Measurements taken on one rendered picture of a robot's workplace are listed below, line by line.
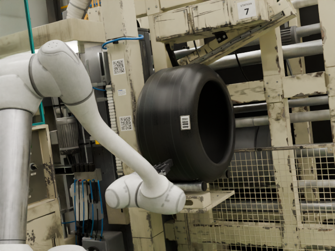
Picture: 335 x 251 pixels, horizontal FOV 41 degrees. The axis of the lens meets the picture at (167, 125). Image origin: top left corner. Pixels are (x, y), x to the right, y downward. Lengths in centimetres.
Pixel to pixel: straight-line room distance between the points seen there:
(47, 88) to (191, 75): 86
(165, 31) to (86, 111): 117
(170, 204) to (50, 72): 60
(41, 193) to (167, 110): 77
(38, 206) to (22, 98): 95
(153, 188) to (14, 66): 59
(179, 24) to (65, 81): 122
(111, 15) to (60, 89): 107
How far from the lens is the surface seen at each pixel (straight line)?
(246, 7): 227
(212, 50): 248
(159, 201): 155
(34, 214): 220
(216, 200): 218
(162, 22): 247
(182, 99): 193
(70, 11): 290
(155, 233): 239
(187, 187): 208
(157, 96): 199
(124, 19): 231
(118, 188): 162
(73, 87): 132
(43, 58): 130
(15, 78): 135
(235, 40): 242
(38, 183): 227
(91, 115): 140
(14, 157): 131
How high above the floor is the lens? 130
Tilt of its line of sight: 3 degrees down
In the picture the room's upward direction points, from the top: 7 degrees counter-clockwise
